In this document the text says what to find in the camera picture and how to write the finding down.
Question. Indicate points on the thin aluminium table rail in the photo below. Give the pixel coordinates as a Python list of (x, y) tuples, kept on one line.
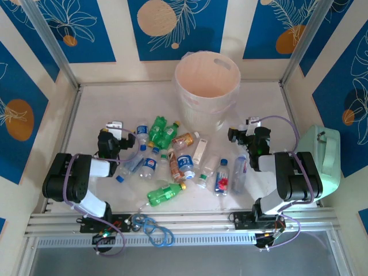
[(129, 83)]

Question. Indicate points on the white ribbed plastic bin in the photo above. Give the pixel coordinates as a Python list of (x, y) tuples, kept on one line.
[(201, 115)]

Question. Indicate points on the wide clear bottle blue label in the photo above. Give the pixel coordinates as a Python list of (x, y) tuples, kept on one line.
[(184, 162)]

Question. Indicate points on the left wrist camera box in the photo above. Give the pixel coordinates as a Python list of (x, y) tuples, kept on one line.
[(115, 126)]

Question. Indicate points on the mint green case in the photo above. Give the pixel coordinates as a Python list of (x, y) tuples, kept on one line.
[(330, 149)]

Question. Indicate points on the aluminium table side rail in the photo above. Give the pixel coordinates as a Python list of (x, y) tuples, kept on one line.
[(69, 126), (289, 106)]

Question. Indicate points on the long aluminium table rail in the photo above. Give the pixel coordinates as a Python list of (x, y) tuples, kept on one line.
[(195, 220)]

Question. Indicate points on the aluminium frame post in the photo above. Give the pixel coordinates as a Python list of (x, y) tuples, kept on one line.
[(309, 37), (49, 37)]

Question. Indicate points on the green plastic bottle yellow cap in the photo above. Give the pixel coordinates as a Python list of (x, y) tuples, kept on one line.
[(162, 195)]

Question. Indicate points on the clear bottle green neck band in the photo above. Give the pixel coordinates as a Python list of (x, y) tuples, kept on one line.
[(208, 168)]

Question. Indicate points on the crushed green plastic bottle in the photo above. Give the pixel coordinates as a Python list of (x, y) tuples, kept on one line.
[(156, 128)]

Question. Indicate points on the gold red label bottle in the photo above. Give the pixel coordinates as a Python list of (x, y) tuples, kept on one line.
[(184, 140)]

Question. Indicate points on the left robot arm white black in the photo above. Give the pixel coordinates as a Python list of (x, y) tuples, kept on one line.
[(63, 178)]

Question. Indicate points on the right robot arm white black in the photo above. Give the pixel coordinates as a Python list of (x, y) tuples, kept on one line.
[(302, 178)]

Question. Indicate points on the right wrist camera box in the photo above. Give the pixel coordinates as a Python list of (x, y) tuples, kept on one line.
[(254, 122)]

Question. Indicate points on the Fiji water bottle blue cap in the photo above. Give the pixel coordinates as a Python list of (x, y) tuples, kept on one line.
[(222, 178)]

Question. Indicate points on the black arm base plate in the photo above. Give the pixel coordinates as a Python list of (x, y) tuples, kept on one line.
[(241, 221), (89, 227)]

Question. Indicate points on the clear Pepsi label bottle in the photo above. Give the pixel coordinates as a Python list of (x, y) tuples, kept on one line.
[(150, 164)]

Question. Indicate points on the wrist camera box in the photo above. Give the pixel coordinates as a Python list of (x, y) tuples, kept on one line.
[(115, 126), (254, 122)]

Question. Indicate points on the tall clear bottle white label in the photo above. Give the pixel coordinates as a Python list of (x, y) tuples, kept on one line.
[(200, 151)]

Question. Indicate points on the brown coffee drink bottle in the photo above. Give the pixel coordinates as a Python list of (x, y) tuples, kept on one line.
[(174, 169)]

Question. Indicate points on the blue tinted water bottle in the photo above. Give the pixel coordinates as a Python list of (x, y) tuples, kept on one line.
[(239, 175)]

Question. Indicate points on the crushed clear bottle blue cap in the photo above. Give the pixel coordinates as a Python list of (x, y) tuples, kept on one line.
[(130, 166)]

